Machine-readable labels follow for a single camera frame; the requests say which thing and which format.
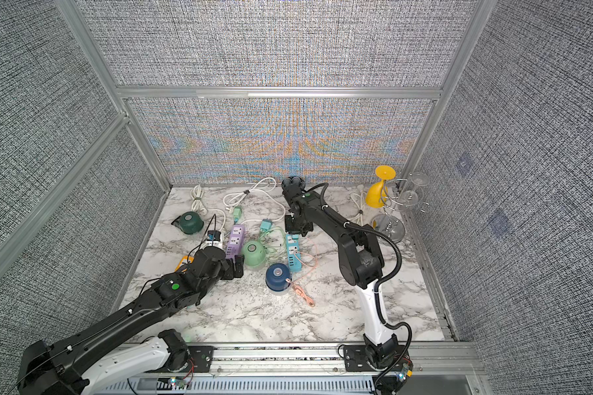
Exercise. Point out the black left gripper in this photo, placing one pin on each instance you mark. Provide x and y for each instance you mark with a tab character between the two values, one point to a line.
231	271

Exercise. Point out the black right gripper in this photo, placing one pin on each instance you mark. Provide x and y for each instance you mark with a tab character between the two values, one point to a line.
291	230

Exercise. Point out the navy blue meat grinder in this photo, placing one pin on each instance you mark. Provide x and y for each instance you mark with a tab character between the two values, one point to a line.
278	277

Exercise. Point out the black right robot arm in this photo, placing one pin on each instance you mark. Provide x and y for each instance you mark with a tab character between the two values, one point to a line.
367	260

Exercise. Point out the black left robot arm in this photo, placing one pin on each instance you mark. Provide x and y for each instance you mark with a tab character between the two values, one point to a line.
61	368

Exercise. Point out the light green meat grinder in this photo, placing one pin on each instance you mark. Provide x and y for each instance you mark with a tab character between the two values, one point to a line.
255	254

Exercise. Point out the dark green meat grinder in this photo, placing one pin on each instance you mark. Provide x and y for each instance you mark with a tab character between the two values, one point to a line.
189	223

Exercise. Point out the teal power strip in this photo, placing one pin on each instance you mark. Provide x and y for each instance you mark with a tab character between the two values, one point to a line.
293	253

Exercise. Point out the purple power strip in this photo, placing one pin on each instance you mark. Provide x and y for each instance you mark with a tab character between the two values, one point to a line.
235	241

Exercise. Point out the teal usb adapter middle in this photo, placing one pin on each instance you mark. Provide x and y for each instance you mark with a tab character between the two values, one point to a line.
265	226

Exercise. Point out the black grinder blade lid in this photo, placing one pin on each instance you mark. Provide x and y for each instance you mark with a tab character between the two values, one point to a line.
293	185

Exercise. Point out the orange power strip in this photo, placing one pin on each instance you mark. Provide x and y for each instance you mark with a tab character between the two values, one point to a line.
184	261

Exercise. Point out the yellow plastic goblet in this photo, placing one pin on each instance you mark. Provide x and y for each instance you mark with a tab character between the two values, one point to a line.
376	193

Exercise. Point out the clear wine glass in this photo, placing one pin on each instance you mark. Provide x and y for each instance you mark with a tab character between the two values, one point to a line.
409	198

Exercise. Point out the green usb wall adapter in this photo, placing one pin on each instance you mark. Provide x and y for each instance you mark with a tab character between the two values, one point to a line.
237	214

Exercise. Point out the chrome wire glass rack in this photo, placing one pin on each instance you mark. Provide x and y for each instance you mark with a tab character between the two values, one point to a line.
390	222

